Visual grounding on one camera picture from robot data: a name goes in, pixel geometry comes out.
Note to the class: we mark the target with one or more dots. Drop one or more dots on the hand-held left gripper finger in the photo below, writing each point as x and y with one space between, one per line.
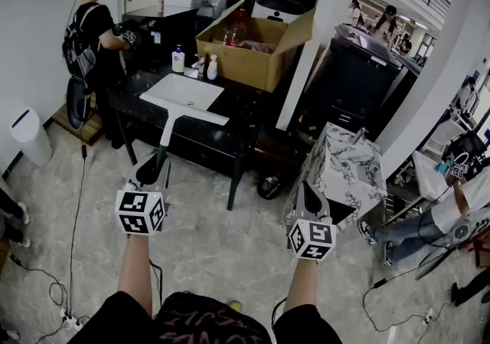
141 174
166 177

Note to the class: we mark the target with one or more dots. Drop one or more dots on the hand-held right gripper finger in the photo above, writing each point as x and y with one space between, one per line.
300 204
324 206

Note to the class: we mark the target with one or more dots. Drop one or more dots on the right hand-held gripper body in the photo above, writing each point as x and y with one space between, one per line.
312 237

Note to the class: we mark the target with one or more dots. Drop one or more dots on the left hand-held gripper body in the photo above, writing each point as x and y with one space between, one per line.
134 212

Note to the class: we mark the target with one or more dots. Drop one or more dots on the person's left forearm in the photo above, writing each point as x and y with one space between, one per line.
134 269

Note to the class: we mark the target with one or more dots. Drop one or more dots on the person's right forearm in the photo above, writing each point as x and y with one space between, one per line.
302 285

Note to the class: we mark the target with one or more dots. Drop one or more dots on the black round bucket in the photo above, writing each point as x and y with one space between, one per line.
270 187

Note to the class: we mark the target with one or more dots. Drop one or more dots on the white marble sink cabinet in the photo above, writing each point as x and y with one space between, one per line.
344 170

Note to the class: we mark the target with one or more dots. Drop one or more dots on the wooden platform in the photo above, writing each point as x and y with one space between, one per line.
84 128

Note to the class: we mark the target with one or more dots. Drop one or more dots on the round chrome faucet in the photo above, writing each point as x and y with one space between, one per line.
359 135

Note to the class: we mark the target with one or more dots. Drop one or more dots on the white sink basin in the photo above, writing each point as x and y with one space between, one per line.
187 89

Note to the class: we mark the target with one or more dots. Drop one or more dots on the black marble table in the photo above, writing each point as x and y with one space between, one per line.
237 105

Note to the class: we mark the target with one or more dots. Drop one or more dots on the person's yellow shoe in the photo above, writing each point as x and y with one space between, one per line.
234 305

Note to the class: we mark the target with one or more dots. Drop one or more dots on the white table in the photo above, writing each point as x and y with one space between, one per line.
428 177

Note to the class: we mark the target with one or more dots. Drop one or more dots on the white trash bin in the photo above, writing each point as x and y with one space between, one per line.
30 135

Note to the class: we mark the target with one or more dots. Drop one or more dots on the white soap bottle blue cap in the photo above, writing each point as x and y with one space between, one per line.
178 61

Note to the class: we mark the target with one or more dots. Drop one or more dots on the square chrome faucet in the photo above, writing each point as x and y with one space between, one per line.
199 64

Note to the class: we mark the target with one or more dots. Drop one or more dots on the white foam pump bottle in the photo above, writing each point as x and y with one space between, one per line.
212 68

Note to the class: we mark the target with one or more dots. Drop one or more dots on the white power strip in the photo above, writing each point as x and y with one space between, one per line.
428 315
70 320

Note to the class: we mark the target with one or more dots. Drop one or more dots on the person's black printed shirt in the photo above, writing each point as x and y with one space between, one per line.
199 319

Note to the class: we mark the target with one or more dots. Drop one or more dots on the large black machine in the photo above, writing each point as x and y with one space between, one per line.
360 78

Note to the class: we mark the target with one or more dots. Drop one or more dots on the black cabinet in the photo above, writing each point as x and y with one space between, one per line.
168 36

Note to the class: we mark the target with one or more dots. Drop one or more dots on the open cardboard box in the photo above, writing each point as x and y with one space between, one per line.
245 59

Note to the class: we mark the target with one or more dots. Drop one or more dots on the red plastic bottle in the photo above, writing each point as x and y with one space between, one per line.
235 28

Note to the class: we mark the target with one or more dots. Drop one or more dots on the plastic-wrapped water jug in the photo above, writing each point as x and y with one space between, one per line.
208 1

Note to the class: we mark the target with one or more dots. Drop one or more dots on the white bin with black lid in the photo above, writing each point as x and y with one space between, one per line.
277 9

